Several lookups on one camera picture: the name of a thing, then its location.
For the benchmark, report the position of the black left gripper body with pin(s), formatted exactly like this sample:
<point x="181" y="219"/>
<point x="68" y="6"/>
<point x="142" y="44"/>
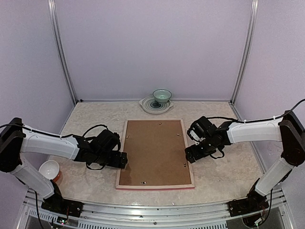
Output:
<point x="104" y="160"/>

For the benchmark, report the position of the aluminium corner post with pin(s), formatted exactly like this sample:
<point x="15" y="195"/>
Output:
<point x="246" y="51"/>
<point x="60" y="50"/>

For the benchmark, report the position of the green ceramic bowl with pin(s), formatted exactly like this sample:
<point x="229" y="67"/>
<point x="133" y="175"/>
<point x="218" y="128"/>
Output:
<point x="162" y="96"/>

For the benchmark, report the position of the left aluminium corner post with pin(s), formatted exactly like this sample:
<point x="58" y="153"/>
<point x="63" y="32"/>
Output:
<point x="60" y="50"/>

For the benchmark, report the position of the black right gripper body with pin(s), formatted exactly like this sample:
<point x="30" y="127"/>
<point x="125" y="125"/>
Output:
<point x="208" y="149"/>

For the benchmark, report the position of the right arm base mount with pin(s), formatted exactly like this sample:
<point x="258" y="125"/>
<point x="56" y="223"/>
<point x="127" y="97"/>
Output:
<point x="251" y="203"/>

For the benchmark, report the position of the brown backing board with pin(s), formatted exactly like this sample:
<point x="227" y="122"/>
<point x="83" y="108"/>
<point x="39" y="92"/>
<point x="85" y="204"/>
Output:
<point x="155" y="152"/>

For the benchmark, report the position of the right aluminium corner post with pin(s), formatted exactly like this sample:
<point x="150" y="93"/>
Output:
<point x="246" y="51"/>

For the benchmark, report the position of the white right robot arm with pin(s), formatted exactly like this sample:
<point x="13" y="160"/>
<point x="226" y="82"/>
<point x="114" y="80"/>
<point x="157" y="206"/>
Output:
<point x="285" y="129"/>

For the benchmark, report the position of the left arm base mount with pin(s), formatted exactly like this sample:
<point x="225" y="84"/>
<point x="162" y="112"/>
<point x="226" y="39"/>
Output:
<point x="56" y="203"/>

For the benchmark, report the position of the white bowl orange outside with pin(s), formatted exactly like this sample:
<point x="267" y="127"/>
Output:
<point x="51" y="170"/>

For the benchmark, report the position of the wooden picture frame red edge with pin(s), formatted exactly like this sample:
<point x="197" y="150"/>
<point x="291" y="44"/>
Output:
<point x="155" y="187"/>

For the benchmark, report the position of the white plate green rings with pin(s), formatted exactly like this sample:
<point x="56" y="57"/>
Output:
<point x="152" y="107"/>

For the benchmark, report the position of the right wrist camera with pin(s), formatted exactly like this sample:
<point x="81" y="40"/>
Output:
<point x="193" y="136"/>

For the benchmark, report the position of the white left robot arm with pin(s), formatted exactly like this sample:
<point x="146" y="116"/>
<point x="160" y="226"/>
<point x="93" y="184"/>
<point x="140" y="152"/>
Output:
<point x="16" y="139"/>

